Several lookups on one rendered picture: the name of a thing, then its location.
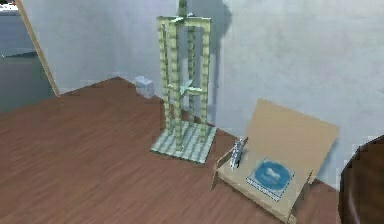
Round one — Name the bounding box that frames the green bamboo floor lamp stand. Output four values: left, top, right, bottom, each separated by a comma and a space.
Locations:
149, 0, 218, 165

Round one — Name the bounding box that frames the small pale grey box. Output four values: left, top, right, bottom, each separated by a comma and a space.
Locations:
134, 75, 155, 100

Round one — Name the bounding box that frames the small grey white figurine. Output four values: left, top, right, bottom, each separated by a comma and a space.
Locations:
229, 137, 245, 170

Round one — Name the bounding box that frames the open brown cardboard box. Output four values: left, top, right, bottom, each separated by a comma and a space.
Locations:
210, 97, 341, 224

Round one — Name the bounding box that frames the dark brown round table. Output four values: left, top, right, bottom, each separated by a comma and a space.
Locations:
337, 134, 384, 224

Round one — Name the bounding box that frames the tan wooden door frame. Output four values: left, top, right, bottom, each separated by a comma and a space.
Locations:
14, 0, 61, 98

